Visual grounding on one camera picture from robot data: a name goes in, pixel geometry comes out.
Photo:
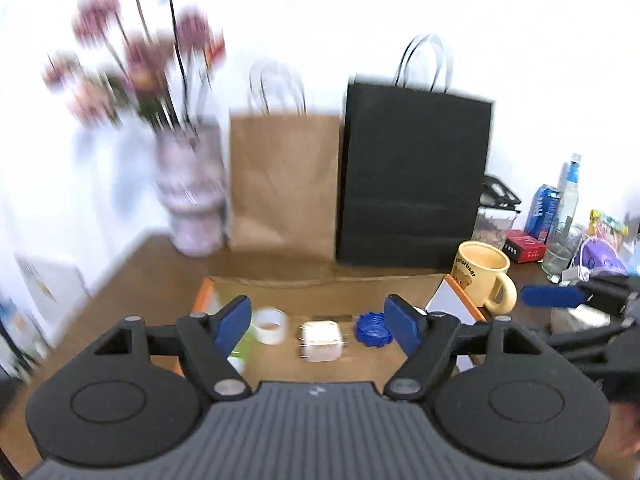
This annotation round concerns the clear container with black lid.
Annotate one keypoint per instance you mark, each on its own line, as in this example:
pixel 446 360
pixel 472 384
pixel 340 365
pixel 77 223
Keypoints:
pixel 492 220

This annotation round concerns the clear drinking glass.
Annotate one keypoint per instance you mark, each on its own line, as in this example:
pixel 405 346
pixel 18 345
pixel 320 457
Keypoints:
pixel 560 252

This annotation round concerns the purple plastic pouch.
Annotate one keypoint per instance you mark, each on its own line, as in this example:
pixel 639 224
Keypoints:
pixel 600 257

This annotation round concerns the black paper bag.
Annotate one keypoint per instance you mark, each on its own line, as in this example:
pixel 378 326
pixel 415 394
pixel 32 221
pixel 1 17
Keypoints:
pixel 415 175

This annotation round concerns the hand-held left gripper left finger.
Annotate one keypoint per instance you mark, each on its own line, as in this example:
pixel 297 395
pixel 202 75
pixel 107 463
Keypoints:
pixel 232 322

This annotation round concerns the yellow mug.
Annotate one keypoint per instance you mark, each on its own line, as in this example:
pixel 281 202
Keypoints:
pixel 477 272

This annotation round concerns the red and black small box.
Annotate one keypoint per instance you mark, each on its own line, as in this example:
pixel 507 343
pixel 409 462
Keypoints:
pixel 524 247

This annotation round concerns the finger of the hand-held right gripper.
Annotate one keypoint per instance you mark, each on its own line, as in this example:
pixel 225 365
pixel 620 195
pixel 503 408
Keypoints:
pixel 590 337
pixel 550 296

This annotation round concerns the white tape roll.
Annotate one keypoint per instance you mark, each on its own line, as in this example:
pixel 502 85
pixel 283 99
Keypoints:
pixel 270 326

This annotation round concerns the pink artificial roses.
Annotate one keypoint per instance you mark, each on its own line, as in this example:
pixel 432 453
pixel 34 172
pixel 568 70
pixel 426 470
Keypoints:
pixel 145 60

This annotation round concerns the mottled pink vase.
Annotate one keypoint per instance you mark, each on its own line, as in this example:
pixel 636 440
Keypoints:
pixel 192 190

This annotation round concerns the blue scalloped lid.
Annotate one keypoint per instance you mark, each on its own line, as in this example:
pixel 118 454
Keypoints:
pixel 372 330

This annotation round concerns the colourful snack packet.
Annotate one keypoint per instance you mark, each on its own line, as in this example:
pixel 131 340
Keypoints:
pixel 607 222

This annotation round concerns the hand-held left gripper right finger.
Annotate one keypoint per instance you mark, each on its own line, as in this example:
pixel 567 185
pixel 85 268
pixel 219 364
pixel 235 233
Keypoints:
pixel 402 325

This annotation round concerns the blue drink can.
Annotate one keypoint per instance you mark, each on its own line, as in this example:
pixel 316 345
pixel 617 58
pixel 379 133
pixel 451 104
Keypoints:
pixel 542 212

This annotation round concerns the red cardboard box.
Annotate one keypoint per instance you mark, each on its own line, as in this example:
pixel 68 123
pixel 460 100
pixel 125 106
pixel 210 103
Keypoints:
pixel 320 292

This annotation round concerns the white wall vent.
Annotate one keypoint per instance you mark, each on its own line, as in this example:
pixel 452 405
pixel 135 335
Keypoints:
pixel 47 280

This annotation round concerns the brown paper bag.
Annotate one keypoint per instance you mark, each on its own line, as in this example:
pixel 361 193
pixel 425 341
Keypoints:
pixel 285 180

